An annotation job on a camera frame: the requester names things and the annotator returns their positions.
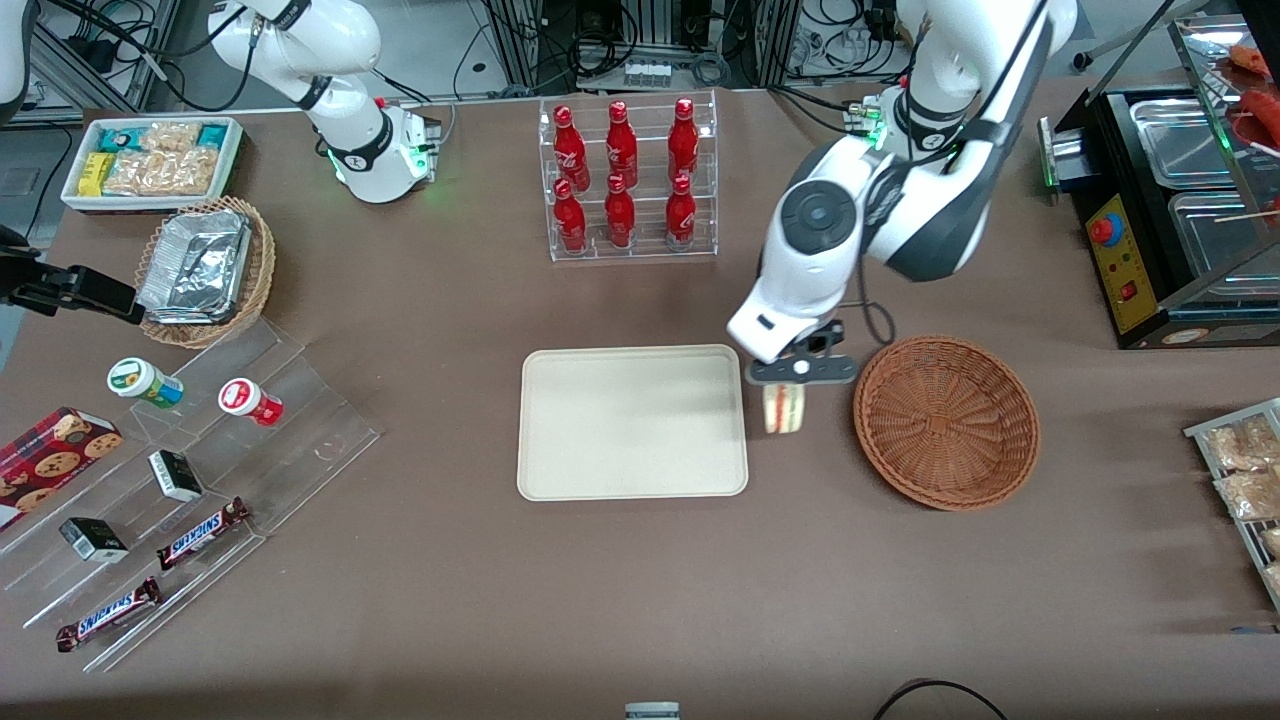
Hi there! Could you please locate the red cookie box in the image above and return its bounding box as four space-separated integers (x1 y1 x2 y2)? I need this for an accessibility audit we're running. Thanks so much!
0 405 125 532

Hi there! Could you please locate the metal wire rack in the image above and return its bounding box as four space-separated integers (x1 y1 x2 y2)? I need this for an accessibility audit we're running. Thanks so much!
1183 396 1280 613

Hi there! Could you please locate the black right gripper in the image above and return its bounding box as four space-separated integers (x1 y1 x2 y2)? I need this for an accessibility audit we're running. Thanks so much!
0 226 143 327

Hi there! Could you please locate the red sausage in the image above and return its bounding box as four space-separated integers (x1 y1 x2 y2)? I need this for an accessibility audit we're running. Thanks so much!
1237 89 1280 147
1227 41 1280 77

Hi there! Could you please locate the stack of foil containers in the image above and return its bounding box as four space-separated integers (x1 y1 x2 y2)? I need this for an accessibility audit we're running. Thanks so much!
136 209 252 324

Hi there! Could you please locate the red lid cup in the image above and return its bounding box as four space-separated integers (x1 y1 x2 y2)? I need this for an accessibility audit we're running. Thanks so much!
218 377 285 429

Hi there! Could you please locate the black hot food machine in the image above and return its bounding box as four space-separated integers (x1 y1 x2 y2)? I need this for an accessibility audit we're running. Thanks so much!
1038 12 1280 352

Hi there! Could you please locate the light wicker basket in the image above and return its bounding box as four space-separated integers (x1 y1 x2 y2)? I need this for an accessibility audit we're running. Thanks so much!
134 195 278 350

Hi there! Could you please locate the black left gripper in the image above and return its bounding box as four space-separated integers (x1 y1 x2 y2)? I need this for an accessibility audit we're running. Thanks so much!
798 318 849 360

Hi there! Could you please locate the white snack bin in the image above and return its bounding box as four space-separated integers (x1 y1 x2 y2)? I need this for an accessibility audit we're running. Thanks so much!
60 116 245 215

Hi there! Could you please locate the clear bag of crackers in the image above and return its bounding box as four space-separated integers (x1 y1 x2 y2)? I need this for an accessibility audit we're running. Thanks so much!
143 121 203 154
102 148 221 198

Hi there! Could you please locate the green lid cup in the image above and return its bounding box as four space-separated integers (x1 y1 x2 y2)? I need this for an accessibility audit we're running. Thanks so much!
107 357 186 411

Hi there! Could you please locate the clear acrylic stepped stand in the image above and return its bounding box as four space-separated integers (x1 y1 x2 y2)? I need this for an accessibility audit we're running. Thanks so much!
0 317 382 674

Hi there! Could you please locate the black floor cable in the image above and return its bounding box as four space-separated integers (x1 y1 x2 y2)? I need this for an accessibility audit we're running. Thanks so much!
870 679 1012 720

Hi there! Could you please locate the clear acrylic bottle rack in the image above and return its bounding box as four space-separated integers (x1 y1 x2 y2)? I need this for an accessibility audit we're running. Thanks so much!
538 89 720 264

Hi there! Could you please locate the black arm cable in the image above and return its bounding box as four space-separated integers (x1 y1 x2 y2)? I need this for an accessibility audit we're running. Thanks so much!
858 268 898 348

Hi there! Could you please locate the triangular sandwich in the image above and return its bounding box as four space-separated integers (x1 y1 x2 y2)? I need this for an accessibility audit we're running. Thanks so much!
762 382 807 435

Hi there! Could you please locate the small black white box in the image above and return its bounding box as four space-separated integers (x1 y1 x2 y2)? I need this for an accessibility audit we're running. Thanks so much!
148 449 205 504
58 516 132 564

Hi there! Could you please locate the snickers bar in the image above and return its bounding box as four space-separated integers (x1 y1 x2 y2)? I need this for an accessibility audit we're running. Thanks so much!
155 496 252 573
54 576 164 654

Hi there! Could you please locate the cream plastic tray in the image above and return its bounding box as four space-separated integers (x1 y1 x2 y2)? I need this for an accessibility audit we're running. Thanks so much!
516 344 750 502

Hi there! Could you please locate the steel food pan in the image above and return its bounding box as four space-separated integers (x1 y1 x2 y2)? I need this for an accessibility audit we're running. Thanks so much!
1167 189 1280 283
1127 97 1238 190

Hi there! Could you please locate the clear bag of snacks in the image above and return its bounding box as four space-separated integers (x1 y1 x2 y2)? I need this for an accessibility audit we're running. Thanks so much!
1214 467 1280 522
1203 414 1280 472

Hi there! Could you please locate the red cola bottle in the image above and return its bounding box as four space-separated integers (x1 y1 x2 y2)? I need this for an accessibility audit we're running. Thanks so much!
553 104 592 193
604 174 636 249
665 174 697 249
667 97 700 186
605 100 639 189
553 178 588 255

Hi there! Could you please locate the brown wicker basket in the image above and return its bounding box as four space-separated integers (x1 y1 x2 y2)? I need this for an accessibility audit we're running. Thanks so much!
852 334 1042 513

